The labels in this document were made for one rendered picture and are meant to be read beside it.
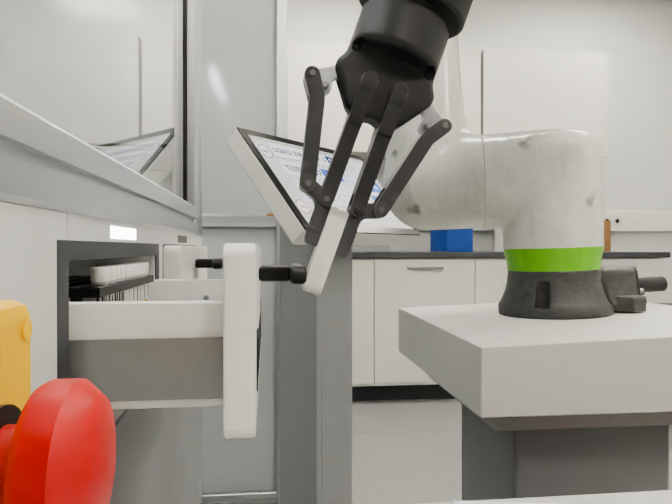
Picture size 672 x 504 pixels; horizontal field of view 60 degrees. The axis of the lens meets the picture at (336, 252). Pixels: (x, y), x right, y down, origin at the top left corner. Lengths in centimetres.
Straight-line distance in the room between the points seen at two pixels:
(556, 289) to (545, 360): 20
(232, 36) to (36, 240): 199
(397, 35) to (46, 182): 28
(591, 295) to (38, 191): 66
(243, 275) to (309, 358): 113
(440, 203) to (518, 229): 11
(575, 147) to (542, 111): 347
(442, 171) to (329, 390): 84
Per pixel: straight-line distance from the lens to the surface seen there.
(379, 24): 48
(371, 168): 47
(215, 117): 219
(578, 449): 80
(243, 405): 34
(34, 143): 31
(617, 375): 65
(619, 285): 87
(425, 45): 48
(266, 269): 46
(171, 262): 65
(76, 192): 36
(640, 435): 83
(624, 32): 515
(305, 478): 154
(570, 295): 80
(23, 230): 30
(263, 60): 224
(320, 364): 145
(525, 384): 61
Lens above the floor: 93
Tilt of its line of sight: level
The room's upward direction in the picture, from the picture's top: straight up
